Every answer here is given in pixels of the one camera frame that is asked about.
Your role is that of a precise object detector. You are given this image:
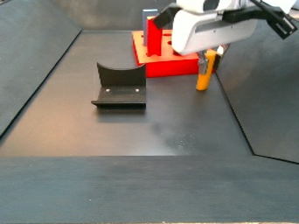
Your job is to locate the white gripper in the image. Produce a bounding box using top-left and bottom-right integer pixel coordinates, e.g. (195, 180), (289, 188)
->
(173, 0), (258, 75)

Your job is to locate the yellow oval peg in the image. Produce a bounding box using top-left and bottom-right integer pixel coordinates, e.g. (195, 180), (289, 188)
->
(197, 49), (217, 91)

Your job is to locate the red peg board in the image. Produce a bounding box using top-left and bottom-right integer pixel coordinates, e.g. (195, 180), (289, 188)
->
(133, 30), (199, 78)

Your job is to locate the tall red block peg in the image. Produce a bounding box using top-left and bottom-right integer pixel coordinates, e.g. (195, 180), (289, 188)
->
(147, 17), (163, 56)

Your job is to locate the black curved holder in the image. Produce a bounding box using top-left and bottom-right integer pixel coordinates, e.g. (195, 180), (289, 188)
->
(91, 64), (146, 109)

